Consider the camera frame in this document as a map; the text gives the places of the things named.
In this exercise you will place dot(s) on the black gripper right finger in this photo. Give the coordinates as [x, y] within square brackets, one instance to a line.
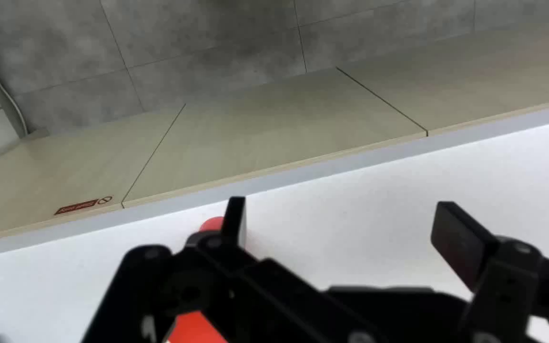
[461, 245]

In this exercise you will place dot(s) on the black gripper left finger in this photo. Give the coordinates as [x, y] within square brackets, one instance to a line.
[232, 221]

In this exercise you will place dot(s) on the orange plastic cup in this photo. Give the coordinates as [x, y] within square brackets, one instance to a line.
[209, 224]

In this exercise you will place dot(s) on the beige cabinet door with sticker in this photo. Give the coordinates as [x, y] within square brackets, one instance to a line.
[51, 173]

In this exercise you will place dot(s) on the red warning sticker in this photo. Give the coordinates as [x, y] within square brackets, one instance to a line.
[84, 205]

